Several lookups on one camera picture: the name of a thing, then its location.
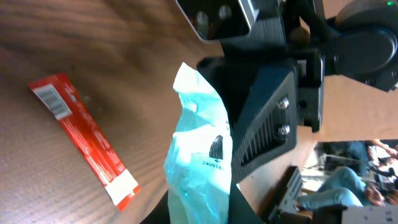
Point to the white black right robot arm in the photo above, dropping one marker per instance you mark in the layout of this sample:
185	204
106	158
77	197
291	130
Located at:
359	43

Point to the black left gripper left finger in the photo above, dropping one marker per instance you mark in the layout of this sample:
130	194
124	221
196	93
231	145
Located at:
160	214

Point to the seated person in jeans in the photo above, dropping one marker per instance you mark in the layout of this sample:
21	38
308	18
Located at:
343	186

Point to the white teal wipes packet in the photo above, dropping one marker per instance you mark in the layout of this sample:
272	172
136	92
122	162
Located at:
198	163

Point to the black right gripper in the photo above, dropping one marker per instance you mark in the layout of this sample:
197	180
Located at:
269	84

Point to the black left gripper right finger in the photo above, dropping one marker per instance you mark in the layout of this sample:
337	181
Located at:
240	211

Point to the red snack stick packet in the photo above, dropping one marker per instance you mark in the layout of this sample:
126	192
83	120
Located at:
61	98

